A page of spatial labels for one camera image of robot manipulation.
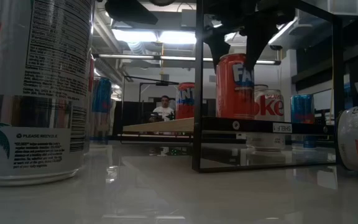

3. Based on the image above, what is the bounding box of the person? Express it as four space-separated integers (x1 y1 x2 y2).
149 95 176 123

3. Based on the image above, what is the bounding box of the silver Diet Coke can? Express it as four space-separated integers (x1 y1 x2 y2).
246 89 286 152

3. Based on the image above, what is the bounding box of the silver slim beverage can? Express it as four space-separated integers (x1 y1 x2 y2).
335 105 358 174

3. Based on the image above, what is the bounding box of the long ceiling tube light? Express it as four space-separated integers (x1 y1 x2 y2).
93 53 282 65

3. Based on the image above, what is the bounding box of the white ceiling box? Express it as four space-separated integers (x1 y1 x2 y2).
326 0 358 16

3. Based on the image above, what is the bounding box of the white palm-print Celsius can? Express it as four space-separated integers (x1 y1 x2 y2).
0 0 96 187

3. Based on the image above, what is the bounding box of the blue silver Red Bull can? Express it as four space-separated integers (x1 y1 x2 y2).
90 77 113 146

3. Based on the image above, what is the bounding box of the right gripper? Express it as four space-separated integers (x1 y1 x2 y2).
202 0 298 71

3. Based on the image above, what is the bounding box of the black partition screen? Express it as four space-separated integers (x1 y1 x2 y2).
112 101 157 136

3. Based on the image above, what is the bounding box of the bright ceiling light panel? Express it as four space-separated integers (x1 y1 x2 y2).
112 27 198 45

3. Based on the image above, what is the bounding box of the wooden shelf black metal frame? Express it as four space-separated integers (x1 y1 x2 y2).
120 0 345 174

